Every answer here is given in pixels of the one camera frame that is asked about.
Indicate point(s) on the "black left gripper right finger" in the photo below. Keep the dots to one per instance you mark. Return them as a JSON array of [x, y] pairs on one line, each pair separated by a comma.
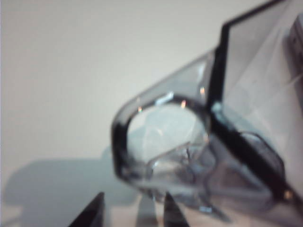
[[172, 215]]

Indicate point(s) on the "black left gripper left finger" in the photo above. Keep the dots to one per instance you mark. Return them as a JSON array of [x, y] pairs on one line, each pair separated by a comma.
[[94, 215]]

